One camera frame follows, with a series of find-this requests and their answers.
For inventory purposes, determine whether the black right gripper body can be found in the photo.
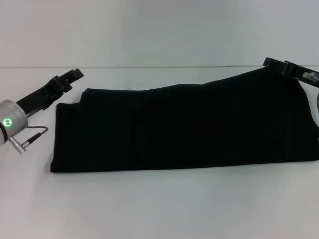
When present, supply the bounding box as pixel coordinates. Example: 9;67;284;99
282;60;319;88

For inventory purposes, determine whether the black shirt with FREE print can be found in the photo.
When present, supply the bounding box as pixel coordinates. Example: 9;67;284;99
49;66;319;174

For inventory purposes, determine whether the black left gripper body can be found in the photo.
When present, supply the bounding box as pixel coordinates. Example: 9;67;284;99
16;76;73;118

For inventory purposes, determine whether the thin left arm cable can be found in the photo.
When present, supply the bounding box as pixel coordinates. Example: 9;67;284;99
9;125;49;155

